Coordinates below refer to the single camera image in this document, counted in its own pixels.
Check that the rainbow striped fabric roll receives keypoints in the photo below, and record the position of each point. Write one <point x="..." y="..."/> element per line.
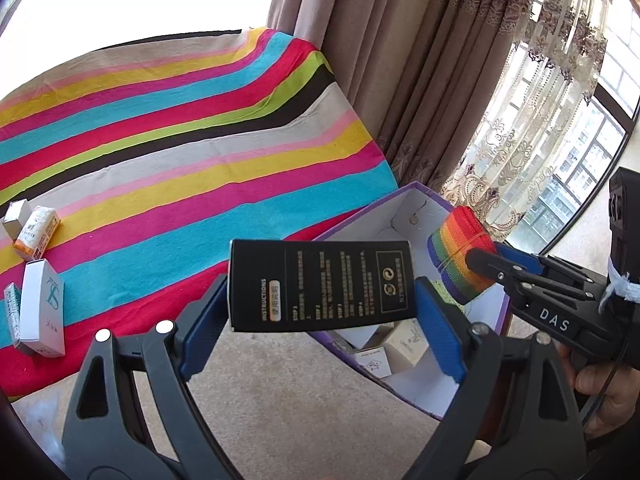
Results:
<point x="448" y="246"/>

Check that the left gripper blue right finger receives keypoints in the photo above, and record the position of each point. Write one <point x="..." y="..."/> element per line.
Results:
<point x="514" y="415"/>

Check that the floral lace curtain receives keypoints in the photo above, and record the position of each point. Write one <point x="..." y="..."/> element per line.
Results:
<point x="550" y="75"/>

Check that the striped colourful cloth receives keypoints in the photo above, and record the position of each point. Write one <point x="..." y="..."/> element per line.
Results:
<point x="156" y="154"/>

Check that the black instruction box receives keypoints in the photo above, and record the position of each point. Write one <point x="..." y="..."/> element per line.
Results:
<point x="279" y="286"/>

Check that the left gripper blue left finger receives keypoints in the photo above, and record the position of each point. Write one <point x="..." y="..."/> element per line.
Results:
<point x="105" y="435"/>

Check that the white text box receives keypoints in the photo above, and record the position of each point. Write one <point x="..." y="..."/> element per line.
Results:
<point x="12" y="302"/>

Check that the right hand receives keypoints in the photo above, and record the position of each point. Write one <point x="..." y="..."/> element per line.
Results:
<point x="620" y="398"/>

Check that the orange white small box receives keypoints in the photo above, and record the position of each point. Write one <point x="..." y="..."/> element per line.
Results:
<point x="36" y="234"/>

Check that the white tall logo box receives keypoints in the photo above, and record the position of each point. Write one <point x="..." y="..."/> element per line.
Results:
<point x="42" y="327"/>

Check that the pink brown curtain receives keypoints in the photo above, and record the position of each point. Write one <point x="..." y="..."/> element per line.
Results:
<point x="419" y="73"/>

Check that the beige cube box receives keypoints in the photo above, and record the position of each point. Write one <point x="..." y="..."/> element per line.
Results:
<point x="405" y="345"/>

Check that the small white cube box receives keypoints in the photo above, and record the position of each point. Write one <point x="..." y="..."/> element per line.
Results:
<point x="16" y="217"/>

